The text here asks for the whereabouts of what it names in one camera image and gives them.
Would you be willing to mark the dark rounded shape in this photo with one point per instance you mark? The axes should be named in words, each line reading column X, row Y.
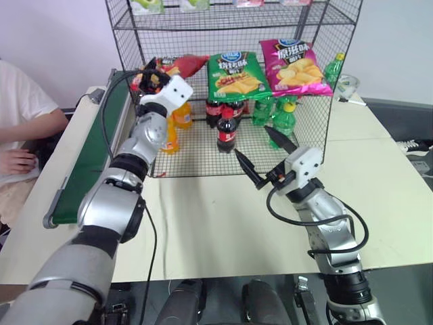
column 262, row 301
column 184, row 301

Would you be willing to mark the person's bare hand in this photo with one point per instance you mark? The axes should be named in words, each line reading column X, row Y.
column 18, row 162

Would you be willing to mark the person's bare forearm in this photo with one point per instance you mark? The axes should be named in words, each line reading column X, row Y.
column 37, row 130

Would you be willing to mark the black box with connector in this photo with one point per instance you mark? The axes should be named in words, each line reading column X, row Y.
column 116, row 313

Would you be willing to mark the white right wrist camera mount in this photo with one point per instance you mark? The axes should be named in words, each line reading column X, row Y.
column 304, row 162

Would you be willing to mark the black and white sneaker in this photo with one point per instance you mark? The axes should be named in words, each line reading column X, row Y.
column 414, row 145

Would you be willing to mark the orange soda bottle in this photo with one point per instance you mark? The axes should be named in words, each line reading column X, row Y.
column 172, row 139
column 184, row 118

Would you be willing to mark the green snack pack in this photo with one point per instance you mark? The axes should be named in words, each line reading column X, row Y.
column 194, row 3
column 149, row 5

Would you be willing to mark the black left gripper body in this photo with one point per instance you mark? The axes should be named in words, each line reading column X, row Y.
column 149, row 81

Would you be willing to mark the green soda bottle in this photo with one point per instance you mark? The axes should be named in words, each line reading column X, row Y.
column 262, row 113
column 333, row 71
column 284, row 122

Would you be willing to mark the clear plastic cup with label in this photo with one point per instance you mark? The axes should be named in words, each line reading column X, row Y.
column 348, row 84

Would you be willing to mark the red chips bag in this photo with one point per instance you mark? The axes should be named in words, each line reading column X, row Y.
column 189, row 64

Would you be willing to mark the magenta chips bag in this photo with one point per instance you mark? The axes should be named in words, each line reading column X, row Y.
column 294, row 67

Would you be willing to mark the green chips bag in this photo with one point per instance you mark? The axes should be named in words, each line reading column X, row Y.
column 236, row 78

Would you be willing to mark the black metal bracket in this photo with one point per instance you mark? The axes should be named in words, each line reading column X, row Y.
column 304, row 298

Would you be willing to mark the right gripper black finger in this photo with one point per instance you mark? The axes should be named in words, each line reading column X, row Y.
column 247, row 166
column 280, row 139

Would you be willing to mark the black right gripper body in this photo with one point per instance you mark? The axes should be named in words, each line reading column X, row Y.
column 279, row 179

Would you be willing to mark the white marker pen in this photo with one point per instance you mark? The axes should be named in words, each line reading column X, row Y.
column 353, row 101

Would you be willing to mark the green conveyor belt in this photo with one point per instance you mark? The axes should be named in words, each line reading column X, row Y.
column 88, row 152

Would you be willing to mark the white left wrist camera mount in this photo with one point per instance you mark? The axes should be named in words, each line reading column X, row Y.
column 177, row 91

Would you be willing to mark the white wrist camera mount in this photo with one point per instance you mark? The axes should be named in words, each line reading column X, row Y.
column 177, row 91
column 304, row 162

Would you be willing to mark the cola bottle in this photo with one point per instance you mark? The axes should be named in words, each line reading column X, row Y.
column 238, row 110
column 226, row 135
column 212, row 111

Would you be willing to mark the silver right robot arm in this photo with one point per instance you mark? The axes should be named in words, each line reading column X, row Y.
column 324, row 206

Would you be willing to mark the pink snack pack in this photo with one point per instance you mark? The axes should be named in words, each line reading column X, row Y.
column 248, row 2
column 296, row 1

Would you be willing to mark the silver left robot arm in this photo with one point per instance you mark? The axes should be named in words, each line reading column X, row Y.
column 108, row 203

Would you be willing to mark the person in white shirt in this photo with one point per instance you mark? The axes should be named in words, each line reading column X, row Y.
column 20, row 98

